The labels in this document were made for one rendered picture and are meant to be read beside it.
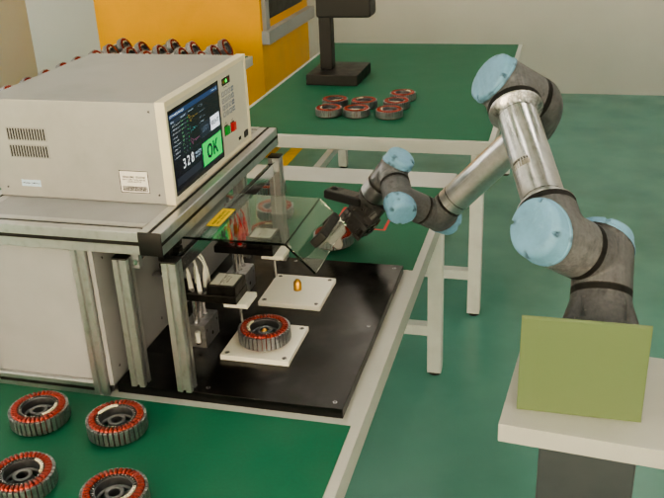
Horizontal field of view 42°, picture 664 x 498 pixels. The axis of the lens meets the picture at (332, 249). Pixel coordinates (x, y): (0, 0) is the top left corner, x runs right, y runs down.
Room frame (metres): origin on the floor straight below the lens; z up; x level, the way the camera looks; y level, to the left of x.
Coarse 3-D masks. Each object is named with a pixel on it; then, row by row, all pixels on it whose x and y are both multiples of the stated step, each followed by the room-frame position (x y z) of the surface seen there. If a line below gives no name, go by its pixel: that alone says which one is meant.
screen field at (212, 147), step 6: (216, 132) 1.78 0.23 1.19; (210, 138) 1.74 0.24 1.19; (216, 138) 1.77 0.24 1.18; (204, 144) 1.71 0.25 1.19; (210, 144) 1.74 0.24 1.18; (216, 144) 1.77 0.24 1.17; (204, 150) 1.70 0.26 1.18; (210, 150) 1.74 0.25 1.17; (216, 150) 1.77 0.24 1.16; (204, 156) 1.70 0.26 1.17; (210, 156) 1.73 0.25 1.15; (216, 156) 1.76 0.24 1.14; (204, 162) 1.70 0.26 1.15
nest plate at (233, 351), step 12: (300, 336) 1.61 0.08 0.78; (228, 348) 1.57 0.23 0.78; (240, 348) 1.57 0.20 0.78; (288, 348) 1.56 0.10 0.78; (228, 360) 1.54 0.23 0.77; (240, 360) 1.53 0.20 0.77; (252, 360) 1.53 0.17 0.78; (264, 360) 1.52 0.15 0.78; (276, 360) 1.51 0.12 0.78; (288, 360) 1.51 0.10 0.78
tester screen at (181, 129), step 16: (208, 96) 1.76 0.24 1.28; (176, 112) 1.60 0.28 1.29; (192, 112) 1.67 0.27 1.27; (208, 112) 1.75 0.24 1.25; (176, 128) 1.59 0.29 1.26; (192, 128) 1.66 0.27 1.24; (176, 144) 1.58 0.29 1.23; (192, 144) 1.65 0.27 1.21; (176, 160) 1.58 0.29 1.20; (176, 176) 1.57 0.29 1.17; (192, 176) 1.64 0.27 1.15
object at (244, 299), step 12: (216, 276) 1.64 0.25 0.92; (228, 276) 1.63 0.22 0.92; (240, 276) 1.63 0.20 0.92; (216, 288) 1.59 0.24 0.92; (228, 288) 1.58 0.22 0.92; (240, 288) 1.61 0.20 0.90; (192, 300) 1.60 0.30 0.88; (204, 300) 1.60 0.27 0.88; (216, 300) 1.59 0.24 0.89; (228, 300) 1.58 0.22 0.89; (240, 300) 1.59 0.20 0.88; (252, 300) 1.60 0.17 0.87; (204, 312) 1.65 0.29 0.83
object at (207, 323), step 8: (208, 312) 1.65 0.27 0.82; (216, 312) 1.66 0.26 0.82; (192, 320) 1.62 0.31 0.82; (200, 320) 1.62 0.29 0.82; (208, 320) 1.62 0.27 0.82; (216, 320) 1.66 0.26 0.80; (192, 328) 1.60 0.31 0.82; (200, 328) 1.60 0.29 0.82; (208, 328) 1.61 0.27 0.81; (216, 328) 1.65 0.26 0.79; (192, 336) 1.60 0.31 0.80; (208, 336) 1.61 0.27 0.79; (192, 344) 1.60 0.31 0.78; (208, 344) 1.61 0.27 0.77
